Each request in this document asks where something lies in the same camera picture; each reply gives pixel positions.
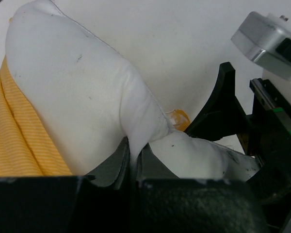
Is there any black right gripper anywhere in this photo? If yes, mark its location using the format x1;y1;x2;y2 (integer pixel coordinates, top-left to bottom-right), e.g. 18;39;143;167
185;62;291;233

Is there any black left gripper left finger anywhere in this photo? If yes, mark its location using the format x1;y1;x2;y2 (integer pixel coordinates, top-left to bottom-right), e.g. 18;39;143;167
0;138;129;233

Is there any yellow Mickey Mouse pillowcase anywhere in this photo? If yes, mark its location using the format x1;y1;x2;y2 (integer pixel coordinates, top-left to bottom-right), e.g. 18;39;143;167
0;56;73;176

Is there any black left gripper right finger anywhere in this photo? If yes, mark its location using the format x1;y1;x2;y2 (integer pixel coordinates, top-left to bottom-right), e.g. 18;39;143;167
135;146;269;233

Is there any white pillow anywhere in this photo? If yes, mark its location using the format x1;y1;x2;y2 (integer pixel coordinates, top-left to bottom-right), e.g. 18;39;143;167
5;0;259;181

